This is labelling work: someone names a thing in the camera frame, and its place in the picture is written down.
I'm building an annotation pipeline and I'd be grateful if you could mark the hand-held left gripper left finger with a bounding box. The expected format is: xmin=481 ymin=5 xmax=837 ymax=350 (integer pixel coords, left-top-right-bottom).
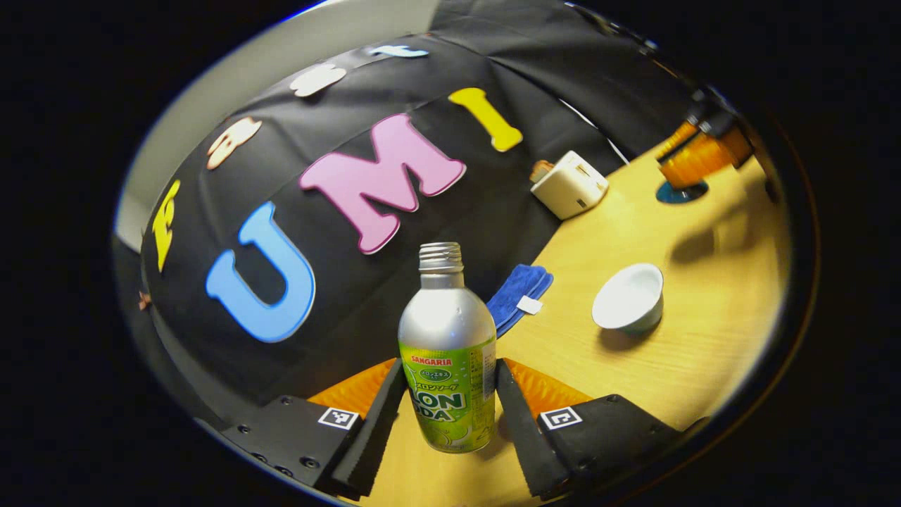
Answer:
xmin=220 ymin=358 xmax=410 ymax=502

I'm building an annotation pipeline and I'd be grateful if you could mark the teal teacup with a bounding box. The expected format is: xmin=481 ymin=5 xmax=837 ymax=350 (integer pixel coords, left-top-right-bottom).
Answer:
xmin=592 ymin=263 xmax=664 ymax=336

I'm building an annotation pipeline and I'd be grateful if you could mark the silver green water bottle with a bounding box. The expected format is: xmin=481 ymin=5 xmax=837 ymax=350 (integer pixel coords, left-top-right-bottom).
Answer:
xmin=398 ymin=242 xmax=498 ymax=454

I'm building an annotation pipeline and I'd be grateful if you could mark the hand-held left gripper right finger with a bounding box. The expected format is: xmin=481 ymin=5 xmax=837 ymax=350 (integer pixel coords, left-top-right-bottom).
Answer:
xmin=494 ymin=357 xmax=682 ymax=503

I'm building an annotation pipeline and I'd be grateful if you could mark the white toaster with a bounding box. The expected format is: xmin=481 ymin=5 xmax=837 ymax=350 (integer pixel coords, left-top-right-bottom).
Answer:
xmin=530 ymin=150 xmax=610 ymax=221

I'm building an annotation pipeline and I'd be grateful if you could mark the teal teacup lid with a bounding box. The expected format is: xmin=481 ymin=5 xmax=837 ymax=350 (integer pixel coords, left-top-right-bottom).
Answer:
xmin=655 ymin=179 xmax=710 ymax=205

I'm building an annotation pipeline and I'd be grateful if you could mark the blue folded towel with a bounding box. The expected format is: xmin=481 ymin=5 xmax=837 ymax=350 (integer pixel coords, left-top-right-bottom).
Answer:
xmin=485 ymin=264 xmax=555 ymax=339

